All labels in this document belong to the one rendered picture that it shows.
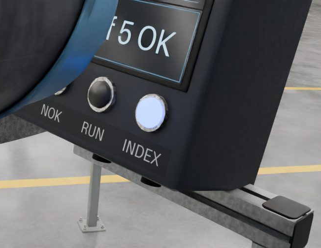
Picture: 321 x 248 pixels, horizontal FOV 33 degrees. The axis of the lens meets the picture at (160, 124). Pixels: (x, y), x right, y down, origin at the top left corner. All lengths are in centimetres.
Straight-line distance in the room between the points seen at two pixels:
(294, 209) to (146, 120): 13
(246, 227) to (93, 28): 23
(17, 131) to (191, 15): 158
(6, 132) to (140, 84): 151
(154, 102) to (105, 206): 234
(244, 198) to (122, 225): 214
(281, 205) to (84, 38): 23
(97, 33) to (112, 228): 229
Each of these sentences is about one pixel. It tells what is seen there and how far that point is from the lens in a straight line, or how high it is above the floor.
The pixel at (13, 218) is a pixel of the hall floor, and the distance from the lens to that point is 256.
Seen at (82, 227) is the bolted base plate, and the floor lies 1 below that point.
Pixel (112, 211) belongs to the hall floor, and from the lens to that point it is 265.
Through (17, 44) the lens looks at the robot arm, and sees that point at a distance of 19.
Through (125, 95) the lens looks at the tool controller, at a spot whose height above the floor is 112.
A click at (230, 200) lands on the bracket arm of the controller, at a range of 41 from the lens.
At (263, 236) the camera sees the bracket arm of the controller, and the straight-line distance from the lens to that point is 41.
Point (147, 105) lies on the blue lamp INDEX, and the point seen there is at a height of 112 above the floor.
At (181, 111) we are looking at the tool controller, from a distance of 35.
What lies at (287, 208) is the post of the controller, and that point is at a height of 106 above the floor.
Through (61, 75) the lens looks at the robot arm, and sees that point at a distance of 23.
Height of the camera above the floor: 122
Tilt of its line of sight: 18 degrees down
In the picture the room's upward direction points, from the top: 7 degrees clockwise
